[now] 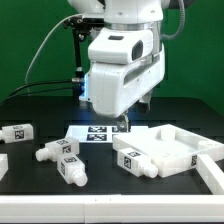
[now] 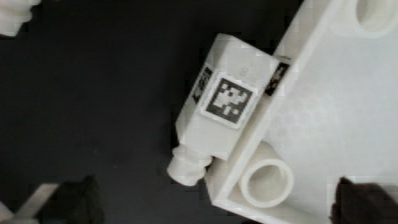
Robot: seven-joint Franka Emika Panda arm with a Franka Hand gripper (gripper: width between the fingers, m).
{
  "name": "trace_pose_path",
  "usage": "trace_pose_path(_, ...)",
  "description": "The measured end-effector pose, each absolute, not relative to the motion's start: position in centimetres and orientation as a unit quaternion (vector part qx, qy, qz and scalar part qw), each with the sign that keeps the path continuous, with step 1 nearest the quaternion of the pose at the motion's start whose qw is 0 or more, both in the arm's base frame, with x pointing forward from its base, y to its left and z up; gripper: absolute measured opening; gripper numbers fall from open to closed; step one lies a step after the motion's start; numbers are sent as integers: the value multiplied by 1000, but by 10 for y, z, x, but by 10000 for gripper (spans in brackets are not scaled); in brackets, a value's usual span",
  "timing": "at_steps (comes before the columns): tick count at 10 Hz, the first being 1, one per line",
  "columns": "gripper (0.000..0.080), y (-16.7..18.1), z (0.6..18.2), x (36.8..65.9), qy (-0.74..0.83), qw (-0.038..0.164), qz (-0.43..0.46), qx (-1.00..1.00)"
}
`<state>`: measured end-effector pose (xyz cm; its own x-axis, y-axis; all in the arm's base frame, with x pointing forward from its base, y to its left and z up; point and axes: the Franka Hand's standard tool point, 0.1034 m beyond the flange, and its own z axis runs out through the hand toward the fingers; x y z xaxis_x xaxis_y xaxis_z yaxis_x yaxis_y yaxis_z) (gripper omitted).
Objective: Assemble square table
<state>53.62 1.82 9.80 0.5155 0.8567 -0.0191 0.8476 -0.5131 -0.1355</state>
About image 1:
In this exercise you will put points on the white left obstacle block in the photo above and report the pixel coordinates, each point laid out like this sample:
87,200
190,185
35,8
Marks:
3,165

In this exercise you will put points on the white obstacle rail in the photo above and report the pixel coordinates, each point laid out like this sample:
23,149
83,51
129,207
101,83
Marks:
111,209
211,174

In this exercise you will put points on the white right obstacle rail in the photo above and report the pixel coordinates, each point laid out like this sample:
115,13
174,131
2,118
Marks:
211,174

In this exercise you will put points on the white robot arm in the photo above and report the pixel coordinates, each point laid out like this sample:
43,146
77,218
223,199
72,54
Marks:
130,15

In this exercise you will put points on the white square table top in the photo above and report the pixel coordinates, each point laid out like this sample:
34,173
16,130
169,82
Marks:
171,149

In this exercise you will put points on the black camera stand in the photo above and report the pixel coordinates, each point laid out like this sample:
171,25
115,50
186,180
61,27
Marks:
81,29

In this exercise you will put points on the white marker base plate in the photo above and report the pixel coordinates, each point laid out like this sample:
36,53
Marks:
92,134

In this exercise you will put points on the white front obstacle rail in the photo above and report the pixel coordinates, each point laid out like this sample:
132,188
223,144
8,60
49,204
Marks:
111,209

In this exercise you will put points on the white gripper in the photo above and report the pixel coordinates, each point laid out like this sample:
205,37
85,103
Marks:
116,82

